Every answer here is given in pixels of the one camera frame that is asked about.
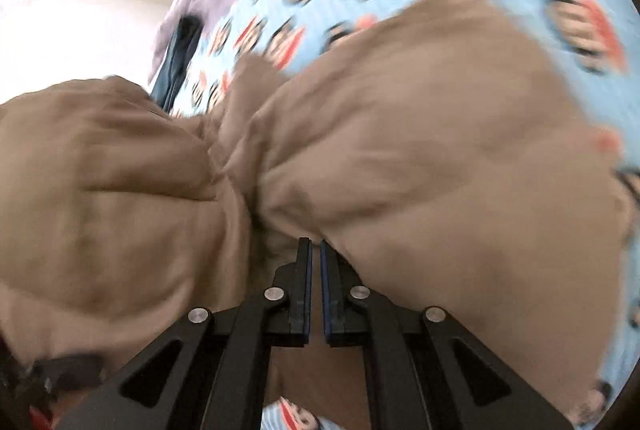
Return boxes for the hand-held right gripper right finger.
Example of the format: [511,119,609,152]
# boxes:
[320,239,575,430]

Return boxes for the tan quilted puffer jacket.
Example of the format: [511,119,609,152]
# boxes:
[0,0,632,430]

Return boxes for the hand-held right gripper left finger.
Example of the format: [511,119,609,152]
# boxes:
[56,237,313,430]

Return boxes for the dark teal folded garment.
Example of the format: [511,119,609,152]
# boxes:
[149,14,204,112]

